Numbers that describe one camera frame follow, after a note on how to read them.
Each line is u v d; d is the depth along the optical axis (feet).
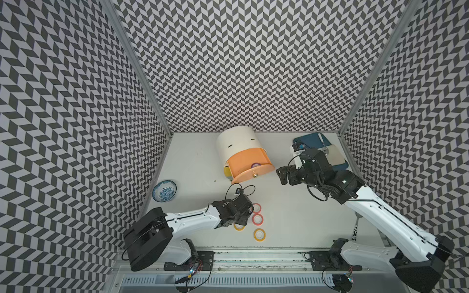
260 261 2.43
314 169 1.65
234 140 2.83
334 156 3.55
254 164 2.65
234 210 2.11
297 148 1.99
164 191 2.99
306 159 1.65
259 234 2.64
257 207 2.86
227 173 2.59
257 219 2.76
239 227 2.65
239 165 2.64
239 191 2.57
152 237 1.38
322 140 3.69
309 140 3.74
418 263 1.27
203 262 2.34
